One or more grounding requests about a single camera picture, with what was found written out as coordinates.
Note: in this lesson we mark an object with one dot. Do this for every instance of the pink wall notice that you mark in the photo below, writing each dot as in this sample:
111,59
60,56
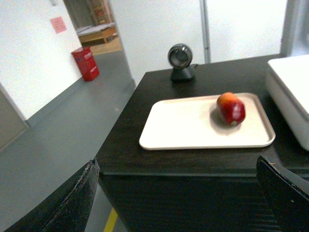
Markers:
58,24

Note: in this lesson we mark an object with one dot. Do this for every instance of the wooden bench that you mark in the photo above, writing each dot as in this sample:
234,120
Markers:
97,34

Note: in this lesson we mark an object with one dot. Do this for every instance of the dark red mango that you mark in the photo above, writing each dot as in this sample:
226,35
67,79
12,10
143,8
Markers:
231,109

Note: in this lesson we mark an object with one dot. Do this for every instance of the grey barcode scanner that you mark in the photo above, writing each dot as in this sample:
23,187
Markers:
180,57

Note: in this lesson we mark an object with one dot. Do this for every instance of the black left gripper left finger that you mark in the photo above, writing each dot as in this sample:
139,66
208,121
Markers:
68,208

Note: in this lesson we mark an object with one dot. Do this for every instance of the black checkout counter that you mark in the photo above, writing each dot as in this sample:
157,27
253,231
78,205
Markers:
207,190

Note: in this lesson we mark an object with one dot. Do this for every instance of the red bin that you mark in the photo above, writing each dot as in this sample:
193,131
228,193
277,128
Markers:
86,63

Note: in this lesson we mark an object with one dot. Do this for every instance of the white checkout scale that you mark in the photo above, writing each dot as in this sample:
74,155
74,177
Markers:
287,81

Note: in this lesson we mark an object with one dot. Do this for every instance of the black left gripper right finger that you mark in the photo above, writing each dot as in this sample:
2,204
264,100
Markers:
286,193

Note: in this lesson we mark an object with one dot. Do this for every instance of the white plastic tray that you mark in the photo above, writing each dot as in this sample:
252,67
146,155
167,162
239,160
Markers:
194,123

